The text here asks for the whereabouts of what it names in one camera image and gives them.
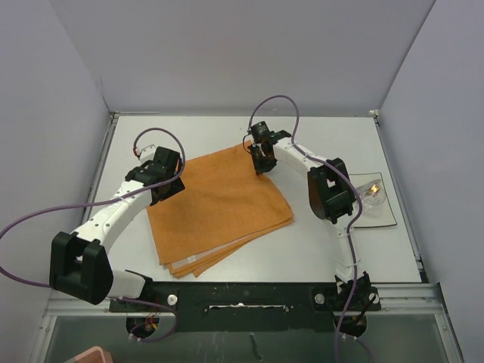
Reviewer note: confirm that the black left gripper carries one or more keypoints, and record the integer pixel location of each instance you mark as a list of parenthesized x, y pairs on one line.
[(175, 187)]

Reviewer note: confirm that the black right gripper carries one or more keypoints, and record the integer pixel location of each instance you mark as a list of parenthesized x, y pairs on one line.
[(259, 167)]

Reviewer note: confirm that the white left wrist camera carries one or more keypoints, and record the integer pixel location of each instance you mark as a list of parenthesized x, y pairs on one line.
[(146, 153)]

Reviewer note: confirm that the white square plate black rim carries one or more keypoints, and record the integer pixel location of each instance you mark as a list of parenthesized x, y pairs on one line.
[(381, 220)]

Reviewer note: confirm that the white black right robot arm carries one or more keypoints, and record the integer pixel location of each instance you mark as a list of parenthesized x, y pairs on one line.
[(331, 196)]

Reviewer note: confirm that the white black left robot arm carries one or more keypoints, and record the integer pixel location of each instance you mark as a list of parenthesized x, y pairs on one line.
[(79, 264)]

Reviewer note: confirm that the clear drinking glass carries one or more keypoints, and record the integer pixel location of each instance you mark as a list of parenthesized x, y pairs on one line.
[(372, 203)]

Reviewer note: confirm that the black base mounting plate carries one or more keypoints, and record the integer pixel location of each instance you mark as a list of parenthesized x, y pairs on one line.
[(254, 307)]

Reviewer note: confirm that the pink plastic bin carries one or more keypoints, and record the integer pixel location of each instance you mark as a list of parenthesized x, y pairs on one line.
[(92, 355)]

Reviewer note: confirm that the orange cloth napkin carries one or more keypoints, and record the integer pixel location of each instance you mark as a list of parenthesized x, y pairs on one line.
[(224, 205)]

